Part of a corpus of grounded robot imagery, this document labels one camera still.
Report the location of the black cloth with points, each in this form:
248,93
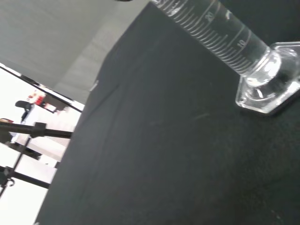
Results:
164,152

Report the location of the black tripod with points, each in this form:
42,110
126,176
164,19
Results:
51,133

